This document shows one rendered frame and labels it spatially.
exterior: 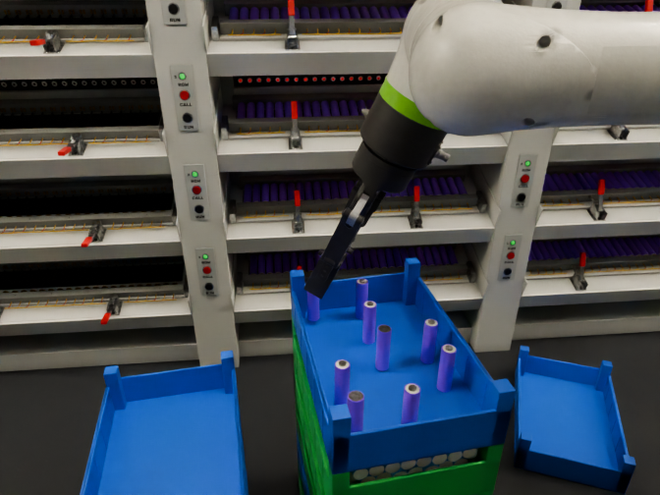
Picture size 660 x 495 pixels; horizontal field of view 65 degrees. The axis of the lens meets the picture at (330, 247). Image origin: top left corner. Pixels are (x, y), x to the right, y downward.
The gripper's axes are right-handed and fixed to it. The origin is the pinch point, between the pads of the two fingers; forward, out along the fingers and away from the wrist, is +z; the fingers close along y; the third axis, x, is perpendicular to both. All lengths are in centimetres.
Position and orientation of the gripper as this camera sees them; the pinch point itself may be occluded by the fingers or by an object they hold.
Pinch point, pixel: (325, 271)
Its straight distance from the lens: 73.7
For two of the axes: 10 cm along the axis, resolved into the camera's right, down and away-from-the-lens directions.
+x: -8.6, -5.0, 0.5
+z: -4.0, 7.4, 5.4
